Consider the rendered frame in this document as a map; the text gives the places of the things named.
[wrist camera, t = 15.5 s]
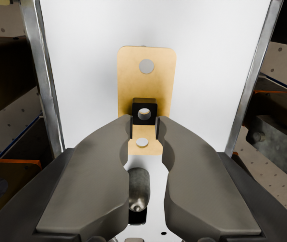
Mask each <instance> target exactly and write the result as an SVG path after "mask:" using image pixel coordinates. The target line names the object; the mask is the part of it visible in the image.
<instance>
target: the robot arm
mask: <svg viewBox="0 0 287 242"><path fill-rule="evenodd" d="M132 126H133V116H130V115H128V114H125V115H122V116H121V117H119V118H117V119H115V120H113V121H111V122H110V123H108V124H106V125H104V126H102V127H101V128H99V129H97V130H95V131H94V132H92V133H91V134H89V135H88V136H87V137H86V138H84V139H83V140H82V141H81V142H80V143H78V144H77V145H76V146H75V147H74V148H71V147H68V148H66V149H65V150H64V151H63V152H62V153H61V154H60V155H58V156H57V157H56V158H55V159H54V160H53V161H52V162H51V163H49V164H48V165H47V166H46V167H45V168H44V169H43V170H42V171H41V172H39V173H38V174H37V175H36V176H35V177H34V178H33V179H32V180H31V181H30V182H29V183H27V184H26V185H25V186H24V187H23V188H22V189H21V190H20V191H19V192H18V193H16V194H15V195H14V196H13V197H12V198H11V199H10V200H9V201H8V202H7V204H6V205H5V206H4V207H3V208H2V209H1V210H0V242H108V241H109V240H111V239H112V238H114V237H115V236H117V235H118V234H120V233H121V232H123V231H124V230H125V229H126V228H127V226H128V222H129V173H128V172H127V170H126V169H125V168H124V166H125V164H126V163H127V162H128V142H129V140H130V139H132ZM155 139H156V140H158V141H159V143H160V144H161V145H162V147H163V152H162V160H161V161H162V163H163V165H164V166H165V167H166V168H167V170H168V172H169V173H168V175H167V183H166V190H165V197H164V213H165V223H166V226H167V228H168V229H169V230H170V231H171V232H172V233H174V234H175V235H177V236H178V237H180V238H181V239H183V240H184V241H185V242H287V209H286V208H285V207H284V206H283V205H282V204H281V203H280V202H279V201H278V200H277V199H276V198H275V197H274V196H272V195H271V194H270V193H269V192H268V191H267V190H266V189H265V188H264V187H262V186H261V185H260V184H259V183H258V182H257V181H256V180H255V179H254V178H253V177H252V176H251V175H249V174H248V173H247V172H246V171H245V170H244V169H243V168H242V167H240V166H239V165H238V164H237V163H236V162H235V161H234V160H233V159H231V158H230V157H229V156H228V155H227V154H226V153H225V152H217V151H216V150H215V149H214V148H213V147H212V146H211V145H209V144H208V143H207V142H206V141H205V140H204V139H203V138H201V137H200V136H198V135H197V134H195V133H194V132H192V131H191V130H189V129H187V128H185V127H184V126H182V125H180V124H179V123H177V122H175V121H174V120H172V119H170V118H169V117H167V116H159V117H156V120H155Z"/></svg>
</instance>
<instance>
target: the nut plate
mask: <svg viewBox="0 0 287 242"><path fill-rule="evenodd" d="M144 59H150V60H151V61H152V62H153V63H154V68H153V70H152V71H151V72H150V73H143V72H141V71H140V69H139V64H140V62H141V61H142V60H144ZM176 62H177V55H176V53H175V51H174V50H173V49H171V48H161V47H142V46H123V47H121V48H120V49H119V50H118V53H117V80H118V118H119V117H121V116H122V115H125V114H128V115H130V116H133V126H132V139H130V140H129V142H128V155H152V156H159V155H161V154H162V152H163V147H162V145H161V144H160V143H159V141H158V140H156V139H155V120H156V117H159V116H167V117H169V115H170V107H171V100H172V92H173V84H174V77H175V69H176ZM141 109H148V110H149V111H148V112H146V113H142V112H140V111H139V110H141ZM139 138H145V139H147V140H148V144H147V145H145V146H139V145H137V143H136V141H137V140H138V139H139Z"/></svg>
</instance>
